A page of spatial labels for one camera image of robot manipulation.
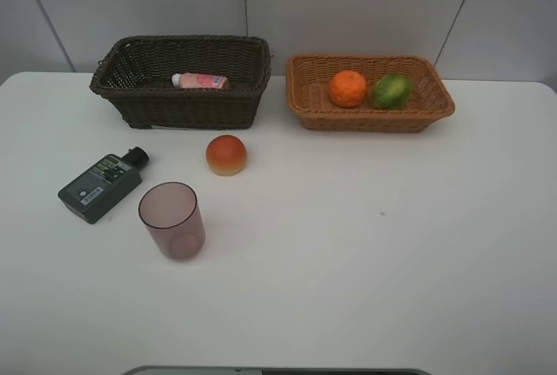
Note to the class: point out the orange tangerine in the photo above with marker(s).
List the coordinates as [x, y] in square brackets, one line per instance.
[347, 89]

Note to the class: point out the pink spray bottle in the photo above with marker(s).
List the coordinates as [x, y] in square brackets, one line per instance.
[199, 81]

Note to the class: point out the green lime fruit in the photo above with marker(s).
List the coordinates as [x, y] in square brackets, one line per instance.
[391, 92]

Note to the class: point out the dark green rectangular bottle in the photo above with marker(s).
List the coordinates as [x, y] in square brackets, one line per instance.
[103, 185]

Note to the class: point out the orange round bread bun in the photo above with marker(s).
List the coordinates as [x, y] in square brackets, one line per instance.
[226, 155]

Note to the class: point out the orange wicker basket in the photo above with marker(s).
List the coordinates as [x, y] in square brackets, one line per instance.
[307, 93]

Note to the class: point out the translucent purple plastic cup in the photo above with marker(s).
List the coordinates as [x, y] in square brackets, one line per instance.
[170, 212]

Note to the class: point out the dark brown wicker basket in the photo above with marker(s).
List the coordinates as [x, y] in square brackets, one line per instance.
[135, 77]

